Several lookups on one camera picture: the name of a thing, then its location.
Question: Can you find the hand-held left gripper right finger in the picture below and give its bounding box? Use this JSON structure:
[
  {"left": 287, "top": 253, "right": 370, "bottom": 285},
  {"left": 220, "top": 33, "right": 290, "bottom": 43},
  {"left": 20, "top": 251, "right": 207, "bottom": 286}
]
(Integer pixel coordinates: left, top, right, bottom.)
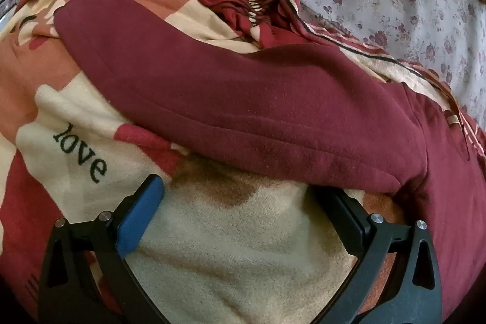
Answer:
[{"left": 310, "top": 187, "right": 443, "bottom": 324}]

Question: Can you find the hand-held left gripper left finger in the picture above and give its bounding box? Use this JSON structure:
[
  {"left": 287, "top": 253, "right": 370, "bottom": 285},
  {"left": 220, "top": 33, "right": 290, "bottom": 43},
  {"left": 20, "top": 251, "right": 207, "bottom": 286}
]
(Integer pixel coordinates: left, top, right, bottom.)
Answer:
[{"left": 37, "top": 174, "right": 169, "bottom": 324}]

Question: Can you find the maroon fleece garment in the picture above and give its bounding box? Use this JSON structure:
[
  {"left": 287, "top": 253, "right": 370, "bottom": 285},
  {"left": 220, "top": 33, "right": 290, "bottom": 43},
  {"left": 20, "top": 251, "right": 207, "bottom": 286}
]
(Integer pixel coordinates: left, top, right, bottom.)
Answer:
[{"left": 53, "top": 0, "right": 486, "bottom": 313}]

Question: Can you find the cream and red printed blanket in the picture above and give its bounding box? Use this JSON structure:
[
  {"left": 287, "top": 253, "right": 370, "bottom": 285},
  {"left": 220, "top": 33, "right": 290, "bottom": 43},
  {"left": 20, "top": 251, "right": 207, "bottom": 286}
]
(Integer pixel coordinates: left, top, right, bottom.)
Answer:
[{"left": 0, "top": 0, "right": 486, "bottom": 324}]

